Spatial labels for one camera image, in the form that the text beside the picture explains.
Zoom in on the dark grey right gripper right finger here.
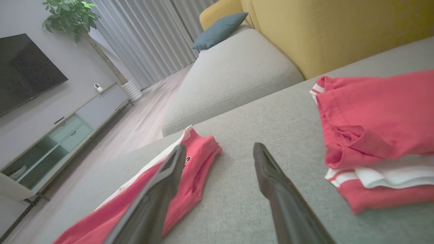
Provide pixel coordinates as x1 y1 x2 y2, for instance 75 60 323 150
253 142 336 244

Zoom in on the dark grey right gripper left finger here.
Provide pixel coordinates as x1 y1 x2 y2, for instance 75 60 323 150
105 144 187 244

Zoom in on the red and white shirt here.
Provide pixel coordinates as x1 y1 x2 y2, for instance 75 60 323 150
310 69 434 215

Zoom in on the red white shirt with print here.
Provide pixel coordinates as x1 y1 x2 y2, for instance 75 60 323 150
53 125 222 244

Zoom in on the grey and yellow sofa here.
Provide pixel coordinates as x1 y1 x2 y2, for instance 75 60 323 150
34 37 434 244

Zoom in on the grey and wood TV cabinet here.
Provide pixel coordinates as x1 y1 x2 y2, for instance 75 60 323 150
0 83 131 204

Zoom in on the grey sofa seat cushion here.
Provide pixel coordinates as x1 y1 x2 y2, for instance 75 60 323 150
162 24 304 137

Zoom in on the grey pleated curtain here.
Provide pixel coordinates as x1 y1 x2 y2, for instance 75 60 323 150
90 0 217 89

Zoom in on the black flat screen TV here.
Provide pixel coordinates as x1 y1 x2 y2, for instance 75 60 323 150
0 33 68 117

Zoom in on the blue throw pillow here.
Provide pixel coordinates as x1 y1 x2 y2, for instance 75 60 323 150
192 13 249 51

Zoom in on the yellow sofa backrest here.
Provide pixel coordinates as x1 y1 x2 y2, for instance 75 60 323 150
199 0 434 80

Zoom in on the green leafy indoor tree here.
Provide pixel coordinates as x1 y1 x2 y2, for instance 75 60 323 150
42 0 128 85

